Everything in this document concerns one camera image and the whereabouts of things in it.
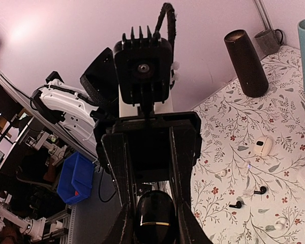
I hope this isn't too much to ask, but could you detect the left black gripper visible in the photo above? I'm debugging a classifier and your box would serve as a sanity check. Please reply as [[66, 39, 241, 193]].
[[94, 112, 211, 243]]

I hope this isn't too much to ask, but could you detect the black earbud charging case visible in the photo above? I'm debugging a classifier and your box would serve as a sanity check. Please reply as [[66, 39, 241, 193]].
[[134, 190, 177, 243]]

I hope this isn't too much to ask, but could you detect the black earbud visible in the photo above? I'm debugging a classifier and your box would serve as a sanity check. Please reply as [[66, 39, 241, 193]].
[[253, 186, 267, 195], [229, 201, 242, 209]]

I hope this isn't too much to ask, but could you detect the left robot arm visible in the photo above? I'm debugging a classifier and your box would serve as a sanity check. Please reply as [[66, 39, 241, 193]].
[[32, 41, 210, 243]]

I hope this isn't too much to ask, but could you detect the white case with black window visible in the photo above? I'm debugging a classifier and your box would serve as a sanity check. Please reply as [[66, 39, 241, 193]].
[[253, 136, 273, 157]]

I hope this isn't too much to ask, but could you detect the blue storage bin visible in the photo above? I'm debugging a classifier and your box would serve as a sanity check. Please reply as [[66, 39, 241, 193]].
[[57, 152, 95, 205]]

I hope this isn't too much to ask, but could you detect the floral table mat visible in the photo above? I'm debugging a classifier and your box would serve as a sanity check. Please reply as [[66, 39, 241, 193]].
[[191, 46, 305, 243]]

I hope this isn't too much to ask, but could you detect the dark brown tumbler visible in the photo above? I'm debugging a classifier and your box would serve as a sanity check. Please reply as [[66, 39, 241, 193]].
[[224, 29, 269, 98]]

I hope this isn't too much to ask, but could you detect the grey mug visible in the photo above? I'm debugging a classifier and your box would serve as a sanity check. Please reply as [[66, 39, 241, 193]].
[[254, 29, 284, 55]]

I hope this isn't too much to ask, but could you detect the left metal frame post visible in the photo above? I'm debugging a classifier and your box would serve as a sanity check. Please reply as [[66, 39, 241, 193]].
[[253, 0, 272, 29]]

